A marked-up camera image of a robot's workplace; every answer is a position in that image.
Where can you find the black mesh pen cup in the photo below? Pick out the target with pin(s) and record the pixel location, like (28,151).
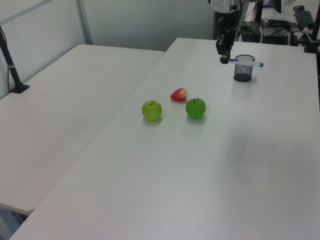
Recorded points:
(244,72)

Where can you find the blue and white marker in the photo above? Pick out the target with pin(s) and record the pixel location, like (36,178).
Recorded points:
(246,62)

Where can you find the yellow-green apple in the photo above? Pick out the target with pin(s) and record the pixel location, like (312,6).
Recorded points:
(151,111)

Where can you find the dark green apple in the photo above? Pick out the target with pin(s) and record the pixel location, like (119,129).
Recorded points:
(195,109)

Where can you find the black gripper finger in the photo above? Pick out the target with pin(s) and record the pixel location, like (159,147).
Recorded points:
(222,48)
(230,40)

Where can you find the black camera pole with base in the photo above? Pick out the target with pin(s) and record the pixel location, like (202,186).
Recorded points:
(11,67)

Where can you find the red wax apple fruit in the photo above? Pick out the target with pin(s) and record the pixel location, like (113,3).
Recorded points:
(178,95)

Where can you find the black clamped camera pole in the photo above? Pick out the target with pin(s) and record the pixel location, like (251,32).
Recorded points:
(312,37)

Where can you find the black monitor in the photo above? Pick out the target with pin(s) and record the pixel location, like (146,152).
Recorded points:
(277,5)

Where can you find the black keyboard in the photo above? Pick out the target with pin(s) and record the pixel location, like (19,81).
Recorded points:
(303,15)

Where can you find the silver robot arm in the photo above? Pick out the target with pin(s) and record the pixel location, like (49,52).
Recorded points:
(223,5)

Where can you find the grey partition frame post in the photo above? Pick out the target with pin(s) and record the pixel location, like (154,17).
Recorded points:
(84,21)

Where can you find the black monitor stand pole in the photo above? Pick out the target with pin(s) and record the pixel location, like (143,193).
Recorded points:
(259,11)

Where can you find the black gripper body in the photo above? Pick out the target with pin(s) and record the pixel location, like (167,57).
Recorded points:
(226,21)

